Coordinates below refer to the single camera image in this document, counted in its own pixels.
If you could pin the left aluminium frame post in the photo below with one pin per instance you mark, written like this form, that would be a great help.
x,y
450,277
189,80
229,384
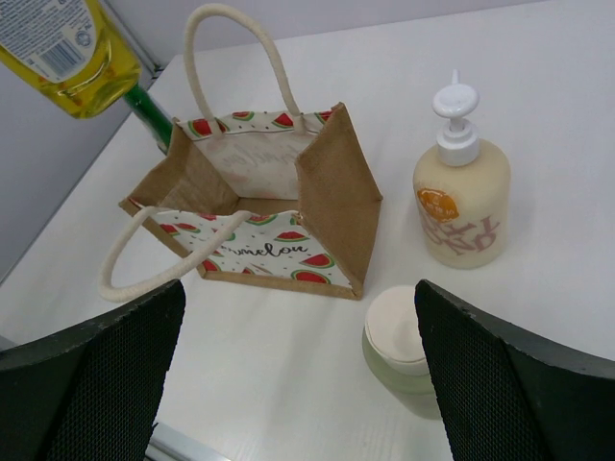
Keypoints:
x,y
152,66

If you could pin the yellow red-capped bottle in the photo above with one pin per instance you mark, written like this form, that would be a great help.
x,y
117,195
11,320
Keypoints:
x,y
70,52

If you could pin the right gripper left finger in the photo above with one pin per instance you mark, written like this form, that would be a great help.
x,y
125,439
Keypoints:
x,y
92,391

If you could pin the burlap watermelon canvas bag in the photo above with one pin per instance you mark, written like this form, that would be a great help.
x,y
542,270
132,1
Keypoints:
x,y
277,199

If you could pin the cream pump lotion bottle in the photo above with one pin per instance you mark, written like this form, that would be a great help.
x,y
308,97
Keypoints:
x,y
462,185

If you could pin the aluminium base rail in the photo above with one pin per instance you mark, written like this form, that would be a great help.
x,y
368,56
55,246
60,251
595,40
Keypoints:
x,y
167,443

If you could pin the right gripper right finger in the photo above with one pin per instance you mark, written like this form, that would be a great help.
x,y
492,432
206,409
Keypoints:
x,y
505,393

